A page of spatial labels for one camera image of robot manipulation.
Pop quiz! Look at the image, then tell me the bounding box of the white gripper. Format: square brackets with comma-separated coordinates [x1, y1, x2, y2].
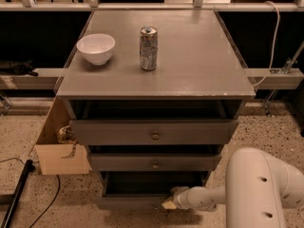
[161, 186, 189, 210]

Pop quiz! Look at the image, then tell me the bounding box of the grey bottom drawer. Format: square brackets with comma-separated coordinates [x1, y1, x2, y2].
[96, 171, 208, 210]

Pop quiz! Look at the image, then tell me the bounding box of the grey drawer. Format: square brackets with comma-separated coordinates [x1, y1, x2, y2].
[69, 120, 238, 145]
[90, 153, 221, 171]
[96, 171, 208, 210]

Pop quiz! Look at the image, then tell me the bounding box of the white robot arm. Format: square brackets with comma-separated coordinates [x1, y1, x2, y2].
[162, 147, 304, 228]

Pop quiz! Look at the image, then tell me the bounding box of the grey middle drawer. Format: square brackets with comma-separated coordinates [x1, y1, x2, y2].
[90, 153, 221, 171]

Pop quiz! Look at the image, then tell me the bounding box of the grey top drawer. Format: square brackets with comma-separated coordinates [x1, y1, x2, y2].
[69, 120, 238, 145]

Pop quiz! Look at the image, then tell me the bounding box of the grey drawer cabinet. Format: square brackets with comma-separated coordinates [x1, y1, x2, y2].
[54, 9, 257, 192]

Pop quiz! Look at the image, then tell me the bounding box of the open cardboard box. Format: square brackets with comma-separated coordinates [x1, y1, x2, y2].
[35, 99, 91, 175]

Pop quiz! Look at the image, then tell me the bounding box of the crumpled item in box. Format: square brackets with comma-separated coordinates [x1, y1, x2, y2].
[57, 125, 77, 143]

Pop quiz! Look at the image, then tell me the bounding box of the black floor pole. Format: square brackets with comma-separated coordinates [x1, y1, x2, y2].
[0, 160, 35, 228]

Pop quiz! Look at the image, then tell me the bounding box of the silver drink can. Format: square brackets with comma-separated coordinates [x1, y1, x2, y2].
[140, 27, 158, 71]

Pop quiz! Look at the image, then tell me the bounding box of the white ceramic bowl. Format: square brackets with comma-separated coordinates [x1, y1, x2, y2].
[76, 33, 116, 66]

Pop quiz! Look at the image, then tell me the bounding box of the white hanging cable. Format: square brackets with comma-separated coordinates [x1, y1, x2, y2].
[252, 0, 282, 88]

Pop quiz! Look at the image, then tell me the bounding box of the metal frame rail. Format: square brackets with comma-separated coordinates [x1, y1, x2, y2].
[0, 68, 304, 90]

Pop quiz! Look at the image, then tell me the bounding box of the black floor cable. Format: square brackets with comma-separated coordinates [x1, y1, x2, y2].
[0, 156, 62, 228]

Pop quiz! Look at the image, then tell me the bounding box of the metal clamp bracket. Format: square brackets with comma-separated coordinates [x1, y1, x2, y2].
[262, 40, 304, 117]

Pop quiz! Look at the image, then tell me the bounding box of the black object on rail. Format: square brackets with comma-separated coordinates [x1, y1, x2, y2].
[0, 60, 38, 77]

